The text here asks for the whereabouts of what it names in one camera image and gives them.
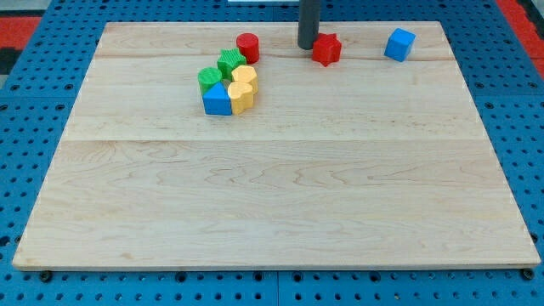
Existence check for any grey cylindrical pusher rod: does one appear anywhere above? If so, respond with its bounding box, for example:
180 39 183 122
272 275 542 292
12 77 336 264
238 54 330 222
297 0 320 50

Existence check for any red star block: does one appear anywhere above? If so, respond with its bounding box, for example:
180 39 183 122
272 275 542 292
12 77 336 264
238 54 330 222
311 33 342 66

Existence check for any green star block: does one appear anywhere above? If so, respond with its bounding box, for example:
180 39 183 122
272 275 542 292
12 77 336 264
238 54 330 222
217 48 247 81

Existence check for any blue cube block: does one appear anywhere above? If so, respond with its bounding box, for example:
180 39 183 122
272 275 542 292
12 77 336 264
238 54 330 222
384 28 417 62

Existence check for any red cylinder block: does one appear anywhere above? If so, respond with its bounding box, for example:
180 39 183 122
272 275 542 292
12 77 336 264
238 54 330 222
235 32 260 64

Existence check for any yellow hexagon block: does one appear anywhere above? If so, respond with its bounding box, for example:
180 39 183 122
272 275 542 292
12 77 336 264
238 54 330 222
231 65 258 94

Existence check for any yellow heart block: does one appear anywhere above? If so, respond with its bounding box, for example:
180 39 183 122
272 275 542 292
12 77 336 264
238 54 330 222
227 82 254 115

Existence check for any green cylinder block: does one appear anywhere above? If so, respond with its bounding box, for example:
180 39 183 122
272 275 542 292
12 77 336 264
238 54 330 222
197 66 223 95

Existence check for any blue triangle block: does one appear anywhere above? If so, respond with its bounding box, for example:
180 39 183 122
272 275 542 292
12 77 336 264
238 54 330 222
202 82 232 116

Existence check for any light wooden board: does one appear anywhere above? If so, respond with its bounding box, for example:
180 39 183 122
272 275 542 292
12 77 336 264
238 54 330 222
13 21 541 271

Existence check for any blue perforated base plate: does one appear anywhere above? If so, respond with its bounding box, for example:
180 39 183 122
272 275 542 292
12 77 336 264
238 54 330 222
1 1 543 305

